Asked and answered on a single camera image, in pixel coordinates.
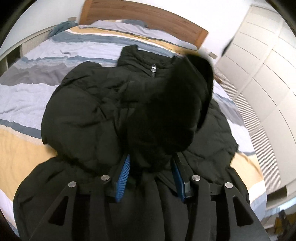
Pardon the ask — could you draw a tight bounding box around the right wall switch plate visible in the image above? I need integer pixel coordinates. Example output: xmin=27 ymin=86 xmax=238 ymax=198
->
xmin=208 ymin=52 xmax=217 ymax=59

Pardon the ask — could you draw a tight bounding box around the grey blue pillow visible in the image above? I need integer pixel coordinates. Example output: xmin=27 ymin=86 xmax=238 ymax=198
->
xmin=120 ymin=20 xmax=148 ymax=28

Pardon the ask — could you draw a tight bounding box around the wooden headboard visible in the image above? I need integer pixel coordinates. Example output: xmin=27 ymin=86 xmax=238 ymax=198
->
xmin=79 ymin=0 xmax=209 ymax=48

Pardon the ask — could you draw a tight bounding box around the wooden right bedside table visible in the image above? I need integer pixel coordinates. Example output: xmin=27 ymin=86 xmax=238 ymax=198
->
xmin=214 ymin=74 xmax=222 ymax=84

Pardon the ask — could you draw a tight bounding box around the wall switch plate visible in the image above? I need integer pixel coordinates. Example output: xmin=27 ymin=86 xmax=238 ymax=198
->
xmin=68 ymin=16 xmax=77 ymax=22
xmin=208 ymin=52 xmax=217 ymax=59

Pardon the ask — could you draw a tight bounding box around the white open shelf unit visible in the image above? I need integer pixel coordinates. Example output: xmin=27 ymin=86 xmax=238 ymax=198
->
xmin=1 ymin=25 xmax=56 ymax=75

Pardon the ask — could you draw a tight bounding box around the white panelled wardrobe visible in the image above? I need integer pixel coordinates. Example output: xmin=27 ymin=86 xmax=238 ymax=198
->
xmin=216 ymin=5 xmax=295 ymax=209

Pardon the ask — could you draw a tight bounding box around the black puffer jacket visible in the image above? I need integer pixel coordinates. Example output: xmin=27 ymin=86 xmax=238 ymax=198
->
xmin=13 ymin=45 xmax=249 ymax=240

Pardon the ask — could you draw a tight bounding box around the teal crumpled cloth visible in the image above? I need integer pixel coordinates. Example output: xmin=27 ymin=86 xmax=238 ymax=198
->
xmin=48 ymin=21 xmax=78 ymax=38

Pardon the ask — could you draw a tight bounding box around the left wall switch plate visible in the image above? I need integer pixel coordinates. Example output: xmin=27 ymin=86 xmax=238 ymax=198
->
xmin=68 ymin=16 xmax=77 ymax=22

